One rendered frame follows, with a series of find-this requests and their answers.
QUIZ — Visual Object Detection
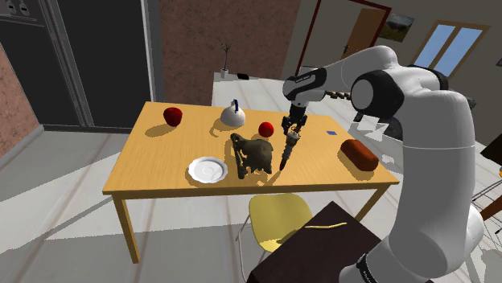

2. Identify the white kettle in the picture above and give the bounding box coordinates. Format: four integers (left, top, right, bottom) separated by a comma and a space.
220, 99, 247, 128

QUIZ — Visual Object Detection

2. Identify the dark ridged tapered tool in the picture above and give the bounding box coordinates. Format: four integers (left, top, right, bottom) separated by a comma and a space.
278, 131, 302, 172

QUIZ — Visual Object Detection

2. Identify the large dark red apple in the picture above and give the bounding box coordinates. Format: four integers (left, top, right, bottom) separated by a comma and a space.
163, 106, 183, 128

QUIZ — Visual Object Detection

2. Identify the light wooden table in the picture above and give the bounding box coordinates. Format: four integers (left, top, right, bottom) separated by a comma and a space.
102, 100, 401, 265

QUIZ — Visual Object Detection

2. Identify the window with wooden frame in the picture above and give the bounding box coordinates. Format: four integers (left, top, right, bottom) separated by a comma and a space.
410, 19, 492, 78

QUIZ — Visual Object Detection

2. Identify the thin yellow stick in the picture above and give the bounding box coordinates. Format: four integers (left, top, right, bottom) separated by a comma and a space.
304, 221, 348, 230

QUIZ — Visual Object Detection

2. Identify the dark olive animal figure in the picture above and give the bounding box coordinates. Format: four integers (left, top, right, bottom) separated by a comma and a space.
228, 133, 274, 180

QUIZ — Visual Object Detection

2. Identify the dark robot stand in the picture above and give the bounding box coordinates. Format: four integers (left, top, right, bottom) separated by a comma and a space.
245, 200, 393, 283

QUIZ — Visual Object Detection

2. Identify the small bright red apple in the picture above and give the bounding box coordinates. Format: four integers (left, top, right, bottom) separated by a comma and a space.
257, 121, 275, 138

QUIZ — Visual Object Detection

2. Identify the white counter with twig vase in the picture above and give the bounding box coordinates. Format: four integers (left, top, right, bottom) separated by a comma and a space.
211, 40, 356, 118

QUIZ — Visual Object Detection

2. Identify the brown bread loaf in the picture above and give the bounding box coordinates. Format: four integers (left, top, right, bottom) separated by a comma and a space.
339, 138, 381, 173

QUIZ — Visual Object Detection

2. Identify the framed landscape picture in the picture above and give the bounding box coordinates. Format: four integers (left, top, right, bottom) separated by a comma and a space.
377, 11, 416, 43

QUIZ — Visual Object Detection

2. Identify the white plate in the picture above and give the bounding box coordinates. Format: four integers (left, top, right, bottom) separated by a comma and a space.
187, 156, 229, 184

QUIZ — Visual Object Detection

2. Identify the yellow chair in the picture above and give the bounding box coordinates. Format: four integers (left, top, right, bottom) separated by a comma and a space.
234, 192, 314, 283

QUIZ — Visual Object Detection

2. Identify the brown wooden door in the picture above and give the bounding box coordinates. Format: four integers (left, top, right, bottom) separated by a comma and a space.
339, 6, 389, 60

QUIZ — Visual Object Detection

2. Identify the dark sliding glass door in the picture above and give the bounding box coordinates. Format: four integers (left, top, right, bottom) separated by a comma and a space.
0, 0, 157, 133

